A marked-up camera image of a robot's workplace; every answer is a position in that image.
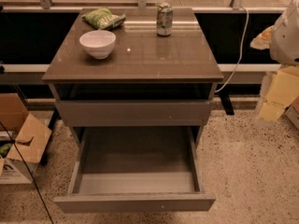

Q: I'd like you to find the white cable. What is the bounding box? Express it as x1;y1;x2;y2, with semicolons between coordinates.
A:
214;6;250;94

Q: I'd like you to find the green chip bag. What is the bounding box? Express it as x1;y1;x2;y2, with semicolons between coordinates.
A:
82;7;126;30

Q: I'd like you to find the brown cardboard box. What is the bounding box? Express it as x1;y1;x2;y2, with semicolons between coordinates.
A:
0;93;51;184

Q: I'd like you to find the grey drawer cabinet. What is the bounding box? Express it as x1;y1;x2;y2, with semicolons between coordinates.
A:
41;7;224;214

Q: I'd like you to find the open grey middle drawer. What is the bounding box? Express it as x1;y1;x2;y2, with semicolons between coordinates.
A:
54;126;215;213

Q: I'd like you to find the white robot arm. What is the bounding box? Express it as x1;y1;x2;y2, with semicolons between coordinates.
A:
250;0;299;127

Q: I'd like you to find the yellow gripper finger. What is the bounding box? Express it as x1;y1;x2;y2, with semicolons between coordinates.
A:
254;66;299;127
250;26;273;50

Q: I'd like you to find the closed grey top drawer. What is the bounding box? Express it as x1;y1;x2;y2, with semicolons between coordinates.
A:
55;101;211;127

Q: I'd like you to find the white ceramic bowl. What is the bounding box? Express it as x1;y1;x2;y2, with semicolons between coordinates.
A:
79;30;116;59

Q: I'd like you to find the black cable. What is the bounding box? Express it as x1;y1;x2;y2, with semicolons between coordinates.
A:
0;121;55;224

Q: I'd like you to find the cardboard box at right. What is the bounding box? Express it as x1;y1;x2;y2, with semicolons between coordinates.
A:
286;97;299;130

